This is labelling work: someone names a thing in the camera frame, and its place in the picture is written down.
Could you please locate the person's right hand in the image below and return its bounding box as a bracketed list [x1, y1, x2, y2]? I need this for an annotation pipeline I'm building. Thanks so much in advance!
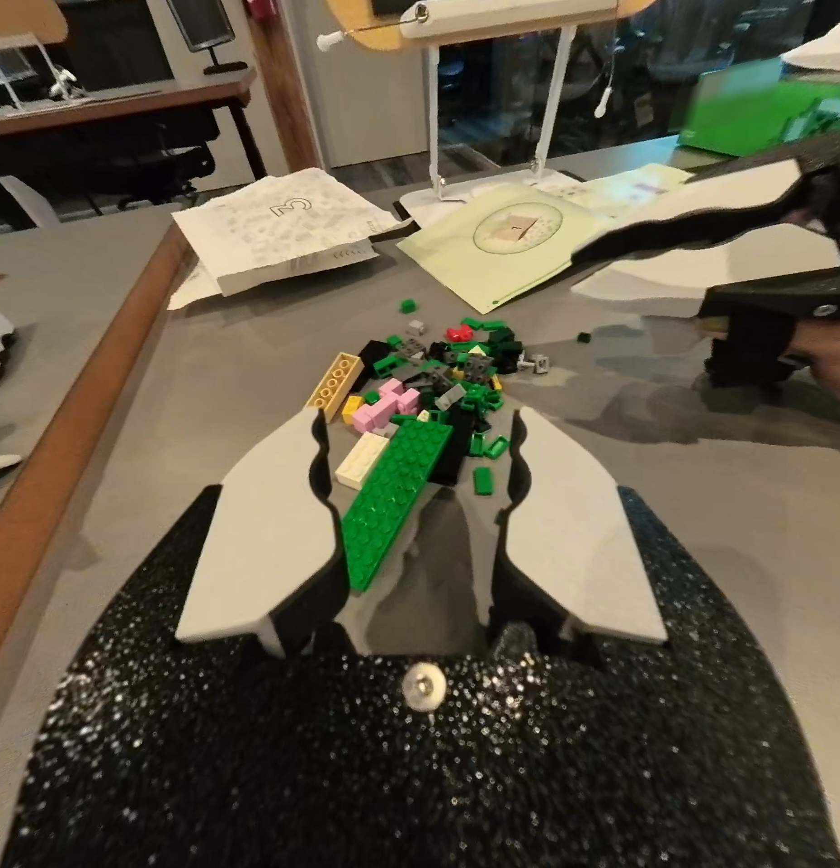
[786, 319, 840, 402]

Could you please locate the light green instruction booklet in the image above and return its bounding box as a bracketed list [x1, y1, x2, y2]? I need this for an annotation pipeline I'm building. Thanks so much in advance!
[396, 163, 695, 317]

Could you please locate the wooden pillar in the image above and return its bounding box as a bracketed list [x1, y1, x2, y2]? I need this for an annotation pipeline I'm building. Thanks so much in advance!
[247, 0, 327, 172]

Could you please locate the wooden background table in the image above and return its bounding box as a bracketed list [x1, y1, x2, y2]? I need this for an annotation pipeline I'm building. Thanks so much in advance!
[0, 68, 270, 184]

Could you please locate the white printed paper bag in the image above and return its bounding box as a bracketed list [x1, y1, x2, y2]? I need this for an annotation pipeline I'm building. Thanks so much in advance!
[172, 167, 382, 299]

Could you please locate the black computer monitor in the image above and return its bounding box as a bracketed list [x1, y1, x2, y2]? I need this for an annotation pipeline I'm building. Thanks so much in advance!
[164, 0, 250, 75]

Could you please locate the black office chair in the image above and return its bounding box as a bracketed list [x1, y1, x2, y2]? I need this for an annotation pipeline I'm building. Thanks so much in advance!
[0, 122, 219, 212]

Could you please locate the pile of small toy bricks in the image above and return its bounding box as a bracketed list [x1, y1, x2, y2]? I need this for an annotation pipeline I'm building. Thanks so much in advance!
[339, 297, 592, 499]

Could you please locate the black flat object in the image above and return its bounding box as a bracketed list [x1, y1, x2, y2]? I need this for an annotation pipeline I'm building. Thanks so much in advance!
[371, 216, 422, 245]

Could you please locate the tan long toy brick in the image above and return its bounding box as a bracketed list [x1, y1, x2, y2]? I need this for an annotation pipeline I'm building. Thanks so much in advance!
[305, 351, 362, 423]

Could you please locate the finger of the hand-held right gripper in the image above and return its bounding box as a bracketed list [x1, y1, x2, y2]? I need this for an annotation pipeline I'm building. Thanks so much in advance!
[571, 226, 840, 304]
[571, 153, 812, 274]

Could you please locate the green toy set box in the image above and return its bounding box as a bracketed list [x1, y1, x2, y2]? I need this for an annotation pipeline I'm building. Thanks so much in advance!
[678, 57, 840, 158]

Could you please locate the white flat toy brick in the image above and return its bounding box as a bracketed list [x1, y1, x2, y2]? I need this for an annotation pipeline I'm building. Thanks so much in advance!
[335, 430, 392, 491]

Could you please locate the large green baseplate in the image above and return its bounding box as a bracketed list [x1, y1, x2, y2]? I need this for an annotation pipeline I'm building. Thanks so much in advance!
[340, 417, 456, 593]

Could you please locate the grey table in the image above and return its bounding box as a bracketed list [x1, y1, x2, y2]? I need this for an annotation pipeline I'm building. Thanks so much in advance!
[0, 220, 185, 516]

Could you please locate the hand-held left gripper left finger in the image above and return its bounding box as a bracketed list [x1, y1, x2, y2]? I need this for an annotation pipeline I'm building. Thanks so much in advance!
[175, 407, 351, 659]

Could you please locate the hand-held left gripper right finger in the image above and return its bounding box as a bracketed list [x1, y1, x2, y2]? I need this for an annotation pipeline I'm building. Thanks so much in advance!
[493, 406, 669, 644]

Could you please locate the grey desk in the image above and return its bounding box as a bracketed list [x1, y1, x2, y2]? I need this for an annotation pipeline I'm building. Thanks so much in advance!
[0, 132, 840, 868]

